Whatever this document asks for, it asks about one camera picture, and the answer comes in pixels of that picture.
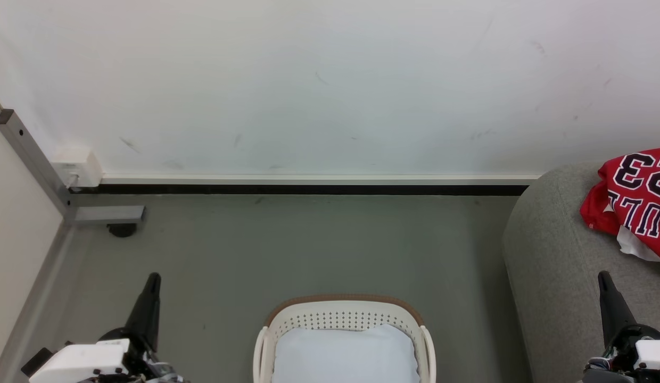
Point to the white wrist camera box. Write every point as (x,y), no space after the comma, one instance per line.
(653,354)
(80,361)

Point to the white laundry basket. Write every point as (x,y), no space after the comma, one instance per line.
(340,314)

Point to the black baseboard strip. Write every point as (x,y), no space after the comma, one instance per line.
(308,189)

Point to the white baseboard trim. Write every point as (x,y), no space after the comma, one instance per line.
(308,178)

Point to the white wall socket box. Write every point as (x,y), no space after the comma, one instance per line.
(77,166)

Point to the pale blue folded clothing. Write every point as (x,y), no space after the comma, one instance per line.
(346,356)

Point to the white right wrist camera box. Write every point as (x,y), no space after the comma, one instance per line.
(653,354)

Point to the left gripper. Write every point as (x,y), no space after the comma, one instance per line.
(143,364)

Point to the black partition foot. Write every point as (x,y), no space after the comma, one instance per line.
(122,230)

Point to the white partition panel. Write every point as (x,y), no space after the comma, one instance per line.
(18,223)

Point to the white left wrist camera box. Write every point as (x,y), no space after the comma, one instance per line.
(80,361)

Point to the grey fabric sofa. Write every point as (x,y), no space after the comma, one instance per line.
(559,276)

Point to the red basketball jersey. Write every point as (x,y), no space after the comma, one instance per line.
(636,197)

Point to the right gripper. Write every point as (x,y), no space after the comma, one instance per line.
(620,361)

